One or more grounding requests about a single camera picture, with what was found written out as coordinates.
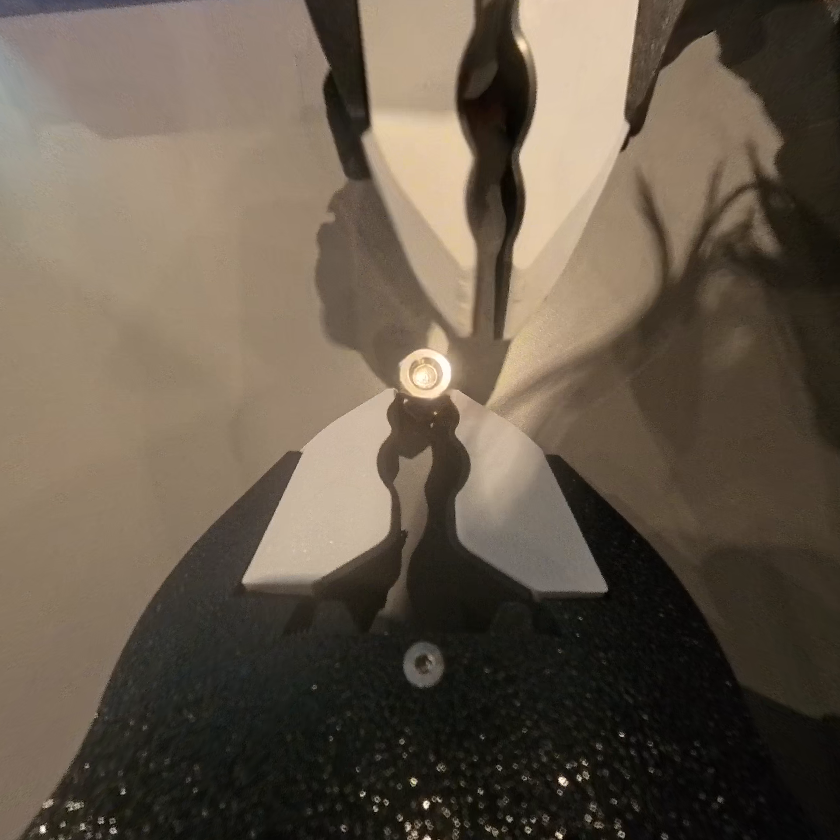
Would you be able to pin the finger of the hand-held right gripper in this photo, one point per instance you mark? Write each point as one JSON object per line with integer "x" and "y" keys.
{"x": 577, "y": 131}
{"x": 420, "y": 164}

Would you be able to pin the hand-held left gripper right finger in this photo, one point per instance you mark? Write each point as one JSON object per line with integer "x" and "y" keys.
{"x": 525, "y": 525}

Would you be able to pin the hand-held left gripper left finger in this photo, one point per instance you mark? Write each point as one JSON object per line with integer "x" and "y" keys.
{"x": 308, "y": 525}

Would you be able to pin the steel hex nut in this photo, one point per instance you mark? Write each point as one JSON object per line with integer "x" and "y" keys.
{"x": 405, "y": 375}

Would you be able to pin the steel bolt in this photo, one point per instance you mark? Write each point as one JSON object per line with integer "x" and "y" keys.
{"x": 425, "y": 376}

